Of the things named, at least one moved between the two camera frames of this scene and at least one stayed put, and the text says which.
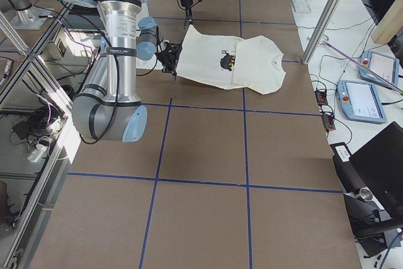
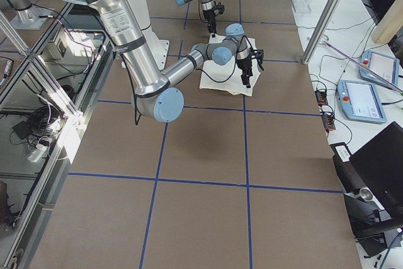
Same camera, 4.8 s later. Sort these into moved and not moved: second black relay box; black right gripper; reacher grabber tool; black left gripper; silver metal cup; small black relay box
Moved: black right gripper; black left gripper
Not moved: second black relay box; silver metal cup; reacher grabber tool; small black relay box
